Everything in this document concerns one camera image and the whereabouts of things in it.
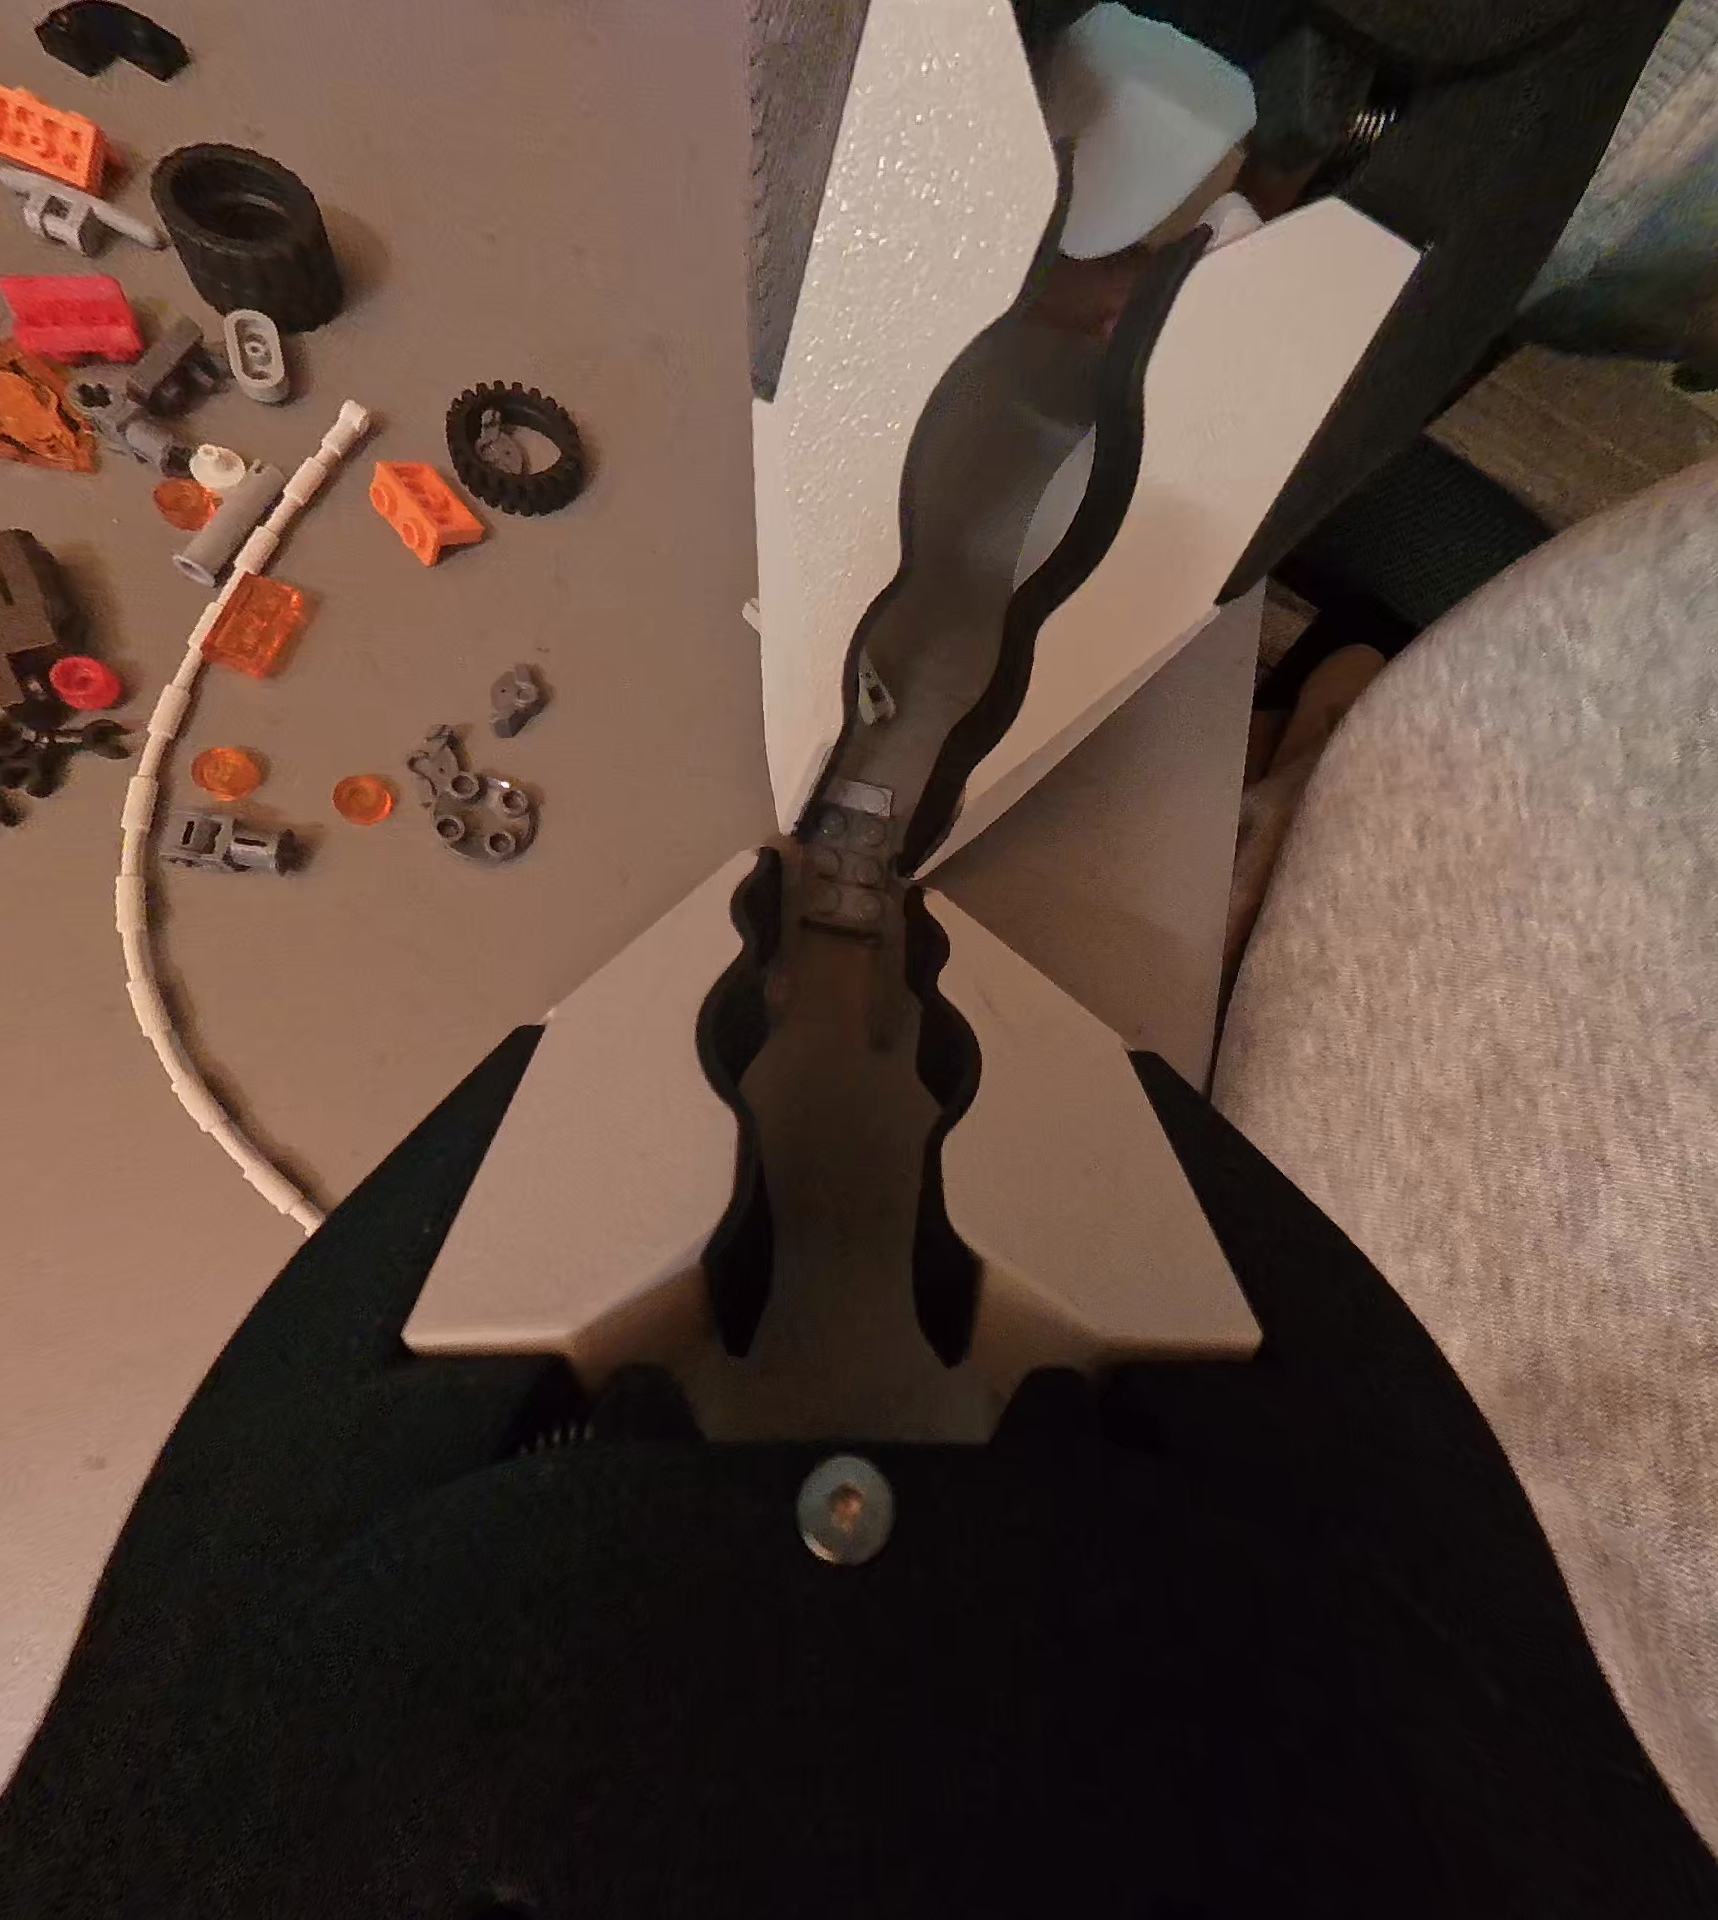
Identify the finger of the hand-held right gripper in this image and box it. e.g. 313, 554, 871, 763
900, 193, 1432, 1055
750, 0, 1072, 842

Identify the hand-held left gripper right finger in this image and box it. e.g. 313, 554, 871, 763
903, 884, 1265, 1407

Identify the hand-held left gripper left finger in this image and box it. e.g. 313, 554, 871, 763
399, 846, 786, 1392

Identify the grey lego plate assembly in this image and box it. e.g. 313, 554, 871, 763
795, 775, 905, 947

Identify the grey oval lego link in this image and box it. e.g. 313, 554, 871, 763
220, 305, 296, 405

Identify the round dark grey lego plate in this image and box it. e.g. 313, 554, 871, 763
430, 767, 544, 866

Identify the dark grey lego connector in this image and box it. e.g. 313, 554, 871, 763
160, 807, 304, 877

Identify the small black lego tyre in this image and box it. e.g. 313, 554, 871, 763
442, 378, 596, 521

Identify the orange lego brick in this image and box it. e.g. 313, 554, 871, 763
365, 456, 488, 569
0, 75, 111, 195

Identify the transparent orange lego plate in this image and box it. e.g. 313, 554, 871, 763
201, 569, 310, 682

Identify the large black lego tyre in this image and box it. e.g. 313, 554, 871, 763
147, 139, 340, 336

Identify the grey lego cylinder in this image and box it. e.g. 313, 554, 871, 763
171, 456, 290, 588

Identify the black curved lego piece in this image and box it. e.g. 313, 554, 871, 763
33, 0, 195, 85

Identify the pile of mixed lego pieces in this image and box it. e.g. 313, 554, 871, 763
0, 30, 238, 842

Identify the person's grey clothing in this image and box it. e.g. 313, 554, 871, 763
1208, 431, 1718, 1920

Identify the white flexible lego hose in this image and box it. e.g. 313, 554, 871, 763
113, 396, 379, 1242

